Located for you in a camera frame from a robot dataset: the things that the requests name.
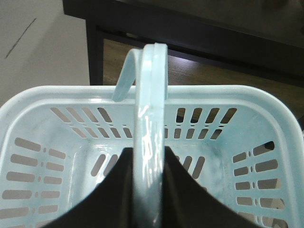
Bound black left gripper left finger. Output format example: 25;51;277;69
48;147;133;228

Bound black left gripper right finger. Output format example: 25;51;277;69
161;146;256;228

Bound light blue plastic basket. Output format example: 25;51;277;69
0;43;304;228

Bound black wooden left produce table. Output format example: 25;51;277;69
62;0;304;133

